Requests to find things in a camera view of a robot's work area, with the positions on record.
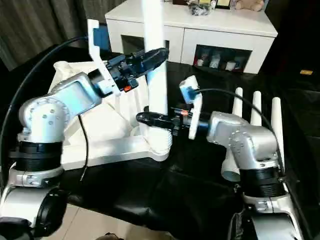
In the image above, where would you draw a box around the white plastic table leg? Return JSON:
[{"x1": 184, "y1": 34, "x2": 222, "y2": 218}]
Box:
[
  {"x1": 141, "y1": 0, "x2": 174, "y2": 154},
  {"x1": 271, "y1": 96, "x2": 286, "y2": 176},
  {"x1": 221, "y1": 87, "x2": 245, "y2": 183},
  {"x1": 250, "y1": 91, "x2": 263, "y2": 127}
]

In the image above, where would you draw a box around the white plastic table top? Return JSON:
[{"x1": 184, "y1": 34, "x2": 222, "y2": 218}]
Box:
[{"x1": 47, "y1": 60, "x2": 174, "y2": 169}]

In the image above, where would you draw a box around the black mat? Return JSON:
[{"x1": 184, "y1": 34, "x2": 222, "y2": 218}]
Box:
[{"x1": 0, "y1": 43, "x2": 320, "y2": 240}]

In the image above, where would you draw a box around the white low cabinet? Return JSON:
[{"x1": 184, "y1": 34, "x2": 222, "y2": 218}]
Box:
[{"x1": 104, "y1": 1, "x2": 279, "y2": 75}]

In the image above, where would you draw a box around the black tangled bundle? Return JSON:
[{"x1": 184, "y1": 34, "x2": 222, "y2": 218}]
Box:
[{"x1": 188, "y1": 4, "x2": 214, "y2": 18}]

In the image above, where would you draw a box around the grey curtain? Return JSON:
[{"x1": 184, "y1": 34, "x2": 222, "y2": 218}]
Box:
[{"x1": 0, "y1": 0, "x2": 111, "y2": 72}]

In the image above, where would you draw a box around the row of picture frames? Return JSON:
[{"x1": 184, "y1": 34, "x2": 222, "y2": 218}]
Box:
[{"x1": 172, "y1": 0, "x2": 235, "y2": 8}]

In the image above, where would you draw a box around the brown teddy bear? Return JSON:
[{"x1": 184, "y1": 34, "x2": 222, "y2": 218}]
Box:
[{"x1": 234, "y1": 0, "x2": 265, "y2": 12}]

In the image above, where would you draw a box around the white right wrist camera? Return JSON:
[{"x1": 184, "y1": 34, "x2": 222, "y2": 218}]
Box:
[{"x1": 178, "y1": 75, "x2": 203, "y2": 140}]

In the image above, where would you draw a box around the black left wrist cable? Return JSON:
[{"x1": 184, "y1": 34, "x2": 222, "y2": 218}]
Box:
[{"x1": 0, "y1": 35, "x2": 90, "y2": 161}]

